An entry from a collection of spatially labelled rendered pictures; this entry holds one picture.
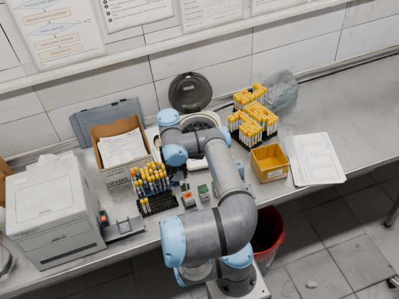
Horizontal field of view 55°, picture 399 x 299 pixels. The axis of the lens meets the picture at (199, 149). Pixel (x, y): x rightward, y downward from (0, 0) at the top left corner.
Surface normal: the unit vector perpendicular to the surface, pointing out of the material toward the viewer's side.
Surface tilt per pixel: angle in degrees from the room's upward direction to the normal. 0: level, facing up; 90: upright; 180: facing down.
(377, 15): 90
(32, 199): 0
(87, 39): 95
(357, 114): 0
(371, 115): 0
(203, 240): 41
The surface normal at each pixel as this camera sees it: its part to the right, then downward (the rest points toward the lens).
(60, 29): 0.30, 0.73
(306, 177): -0.08, -0.66
